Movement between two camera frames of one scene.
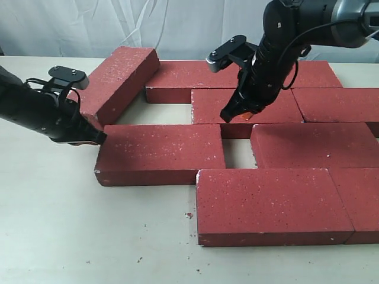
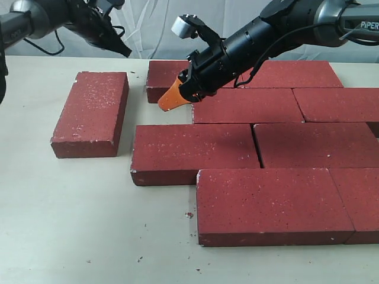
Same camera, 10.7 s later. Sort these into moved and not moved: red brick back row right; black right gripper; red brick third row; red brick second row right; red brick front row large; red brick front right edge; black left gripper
Moved: black right gripper; black left gripper
Not moved: red brick third row; red brick front right edge; red brick back row right; red brick front row large; red brick second row right
